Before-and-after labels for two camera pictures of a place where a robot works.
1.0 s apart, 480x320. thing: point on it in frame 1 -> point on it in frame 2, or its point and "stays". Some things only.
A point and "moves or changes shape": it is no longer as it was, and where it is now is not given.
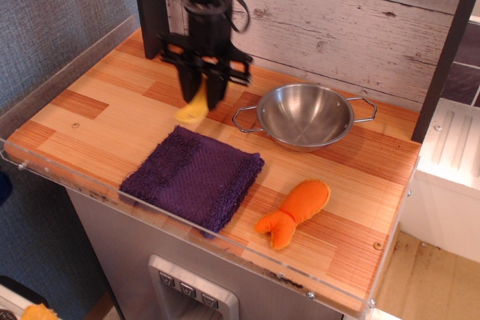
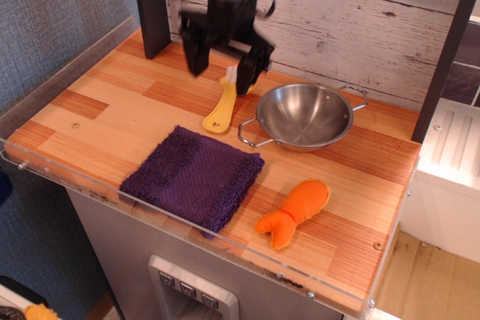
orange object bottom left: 39,312 stays
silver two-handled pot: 304,117 moves or changes shape
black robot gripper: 208,48 -> 229,22
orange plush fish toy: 307,198 stays
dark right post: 449,52 stays
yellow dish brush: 198,108 -> 218,119
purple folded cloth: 194,177 stays
